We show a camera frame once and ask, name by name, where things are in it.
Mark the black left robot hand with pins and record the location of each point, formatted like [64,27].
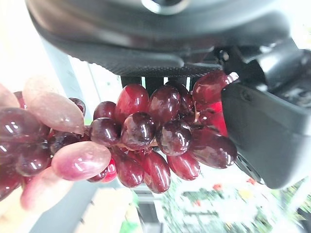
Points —
[155,34]

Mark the light wooden board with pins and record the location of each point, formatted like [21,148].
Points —
[107,213]

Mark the white patterned cloth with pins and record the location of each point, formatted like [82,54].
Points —
[218,208]

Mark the red grape bunch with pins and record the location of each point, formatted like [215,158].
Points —
[136,126]

